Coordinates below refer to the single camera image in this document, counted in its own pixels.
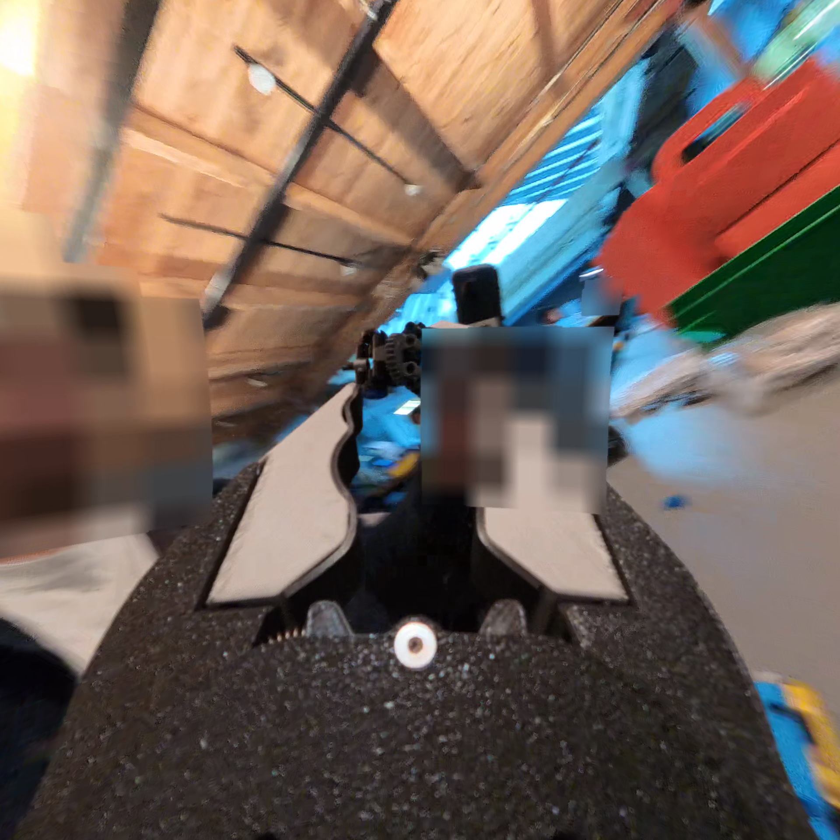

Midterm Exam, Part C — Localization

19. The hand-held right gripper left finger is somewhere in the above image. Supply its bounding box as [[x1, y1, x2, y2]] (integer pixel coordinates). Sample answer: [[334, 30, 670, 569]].
[[206, 384, 365, 605]]

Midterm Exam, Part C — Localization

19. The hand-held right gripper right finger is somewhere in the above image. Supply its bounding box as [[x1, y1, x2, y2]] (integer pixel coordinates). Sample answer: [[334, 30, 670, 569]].
[[476, 508, 630, 603]]

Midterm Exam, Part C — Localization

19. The black blue domed brick assembly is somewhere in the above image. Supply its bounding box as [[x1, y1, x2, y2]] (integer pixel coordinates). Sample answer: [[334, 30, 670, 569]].
[[354, 323, 422, 399]]

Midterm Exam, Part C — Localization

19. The grey desk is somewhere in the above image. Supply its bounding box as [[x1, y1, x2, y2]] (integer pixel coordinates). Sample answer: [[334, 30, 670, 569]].
[[607, 367, 840, 697]]

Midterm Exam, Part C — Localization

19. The white garment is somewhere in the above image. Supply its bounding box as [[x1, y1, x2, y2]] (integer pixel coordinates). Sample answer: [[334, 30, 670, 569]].
[[0, 535, 158, 677]]

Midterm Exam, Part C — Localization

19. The orange foam carrier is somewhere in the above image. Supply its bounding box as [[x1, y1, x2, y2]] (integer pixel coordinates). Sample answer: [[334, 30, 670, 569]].
[[600, 56, 840, 329]]

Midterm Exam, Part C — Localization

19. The clear plastic bag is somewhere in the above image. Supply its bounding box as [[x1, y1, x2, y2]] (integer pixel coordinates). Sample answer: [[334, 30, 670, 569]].
[[610, 308, 840, 421]]

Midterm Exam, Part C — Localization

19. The green plastic bin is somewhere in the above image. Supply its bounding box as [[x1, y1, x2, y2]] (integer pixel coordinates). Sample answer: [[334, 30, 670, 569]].
[[666, 197, 840, 345]]

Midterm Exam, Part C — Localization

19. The blue sticker sheet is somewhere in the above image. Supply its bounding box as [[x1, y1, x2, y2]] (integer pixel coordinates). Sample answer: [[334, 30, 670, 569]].
[[755, 676, 840, 840]]

